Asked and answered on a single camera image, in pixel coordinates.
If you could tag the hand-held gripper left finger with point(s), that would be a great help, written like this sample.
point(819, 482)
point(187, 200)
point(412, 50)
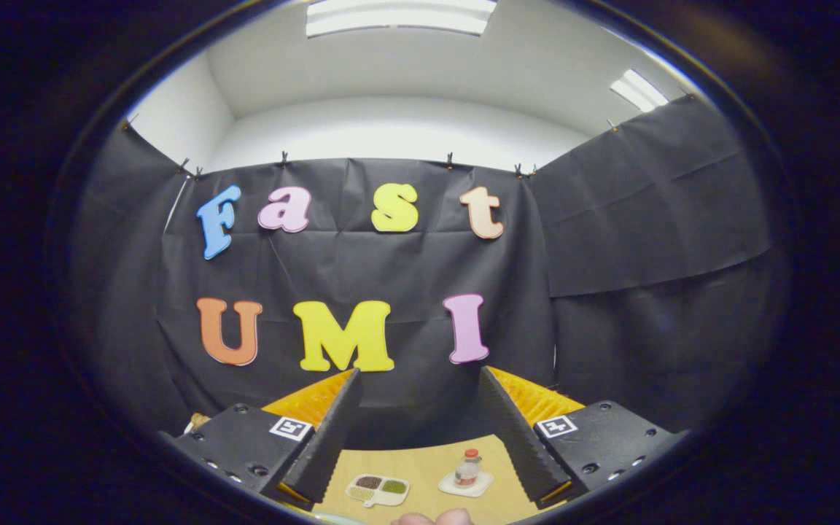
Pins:
point(329, 445)

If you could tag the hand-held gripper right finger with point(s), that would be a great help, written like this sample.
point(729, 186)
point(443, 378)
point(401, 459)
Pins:
point(518, 437)

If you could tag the white square coaster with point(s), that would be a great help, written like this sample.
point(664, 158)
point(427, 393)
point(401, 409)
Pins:
point(483, 483)

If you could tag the small water bottle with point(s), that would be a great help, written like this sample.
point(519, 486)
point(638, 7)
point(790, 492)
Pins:
point(467, 472)

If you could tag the white divided bean tray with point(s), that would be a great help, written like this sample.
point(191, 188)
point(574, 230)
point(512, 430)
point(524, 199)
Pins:
point(380, 500)

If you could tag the pale green plate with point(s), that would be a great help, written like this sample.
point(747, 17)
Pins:
point(336, 520)

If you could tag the toasted bread slice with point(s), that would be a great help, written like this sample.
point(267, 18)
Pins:
point(198, 420)

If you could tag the small ceiling light panel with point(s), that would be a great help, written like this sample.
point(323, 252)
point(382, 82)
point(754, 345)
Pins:
point(639, 90)

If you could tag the long ceiling light panel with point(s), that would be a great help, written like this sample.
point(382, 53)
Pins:
point(402, 16)

